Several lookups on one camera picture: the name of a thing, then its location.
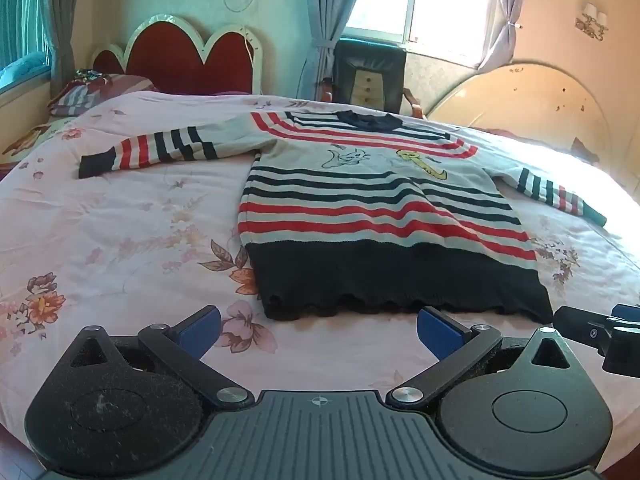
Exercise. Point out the black leather armchair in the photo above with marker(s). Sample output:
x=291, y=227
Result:
x=367, y=77

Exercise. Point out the side window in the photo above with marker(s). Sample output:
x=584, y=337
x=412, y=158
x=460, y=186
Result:
x=22, y=35

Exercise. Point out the bright window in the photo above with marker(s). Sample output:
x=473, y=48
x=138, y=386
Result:
x=440, y=0

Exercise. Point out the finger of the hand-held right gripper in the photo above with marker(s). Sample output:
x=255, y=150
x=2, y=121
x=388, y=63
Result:
x=580, y=325
x=627, y=311

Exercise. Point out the cartoon print cushion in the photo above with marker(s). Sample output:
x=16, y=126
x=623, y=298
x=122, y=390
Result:
x=30, y=140

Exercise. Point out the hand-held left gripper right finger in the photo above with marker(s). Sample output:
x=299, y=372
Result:
x=442, y=332

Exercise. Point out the dark patterned cloth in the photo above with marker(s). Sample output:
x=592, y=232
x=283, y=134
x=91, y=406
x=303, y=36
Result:
x=92, y=75

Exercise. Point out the wall lamp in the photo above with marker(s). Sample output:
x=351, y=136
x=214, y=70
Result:
x=592, y=22

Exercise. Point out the grey-blue curtain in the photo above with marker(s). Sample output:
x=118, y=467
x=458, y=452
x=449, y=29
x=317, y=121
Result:
x=325, y=30
x=502, y=15
x=60, y=25

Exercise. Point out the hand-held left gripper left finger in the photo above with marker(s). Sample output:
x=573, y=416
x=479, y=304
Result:
x=197, y=332

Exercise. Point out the red scalloped headboard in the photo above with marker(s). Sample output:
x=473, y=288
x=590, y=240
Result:
x=172, y=62

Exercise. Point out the floral bed sheet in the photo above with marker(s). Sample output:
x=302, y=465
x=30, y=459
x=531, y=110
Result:
x=125, y=220

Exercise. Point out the striped knit sweater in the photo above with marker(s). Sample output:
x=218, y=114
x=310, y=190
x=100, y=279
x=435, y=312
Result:
x=350, y=210

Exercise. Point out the striped pillow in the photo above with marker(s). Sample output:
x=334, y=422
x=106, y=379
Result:
x=107, y=94

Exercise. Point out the cream arched headboard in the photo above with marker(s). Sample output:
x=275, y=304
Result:
x=530, y=105

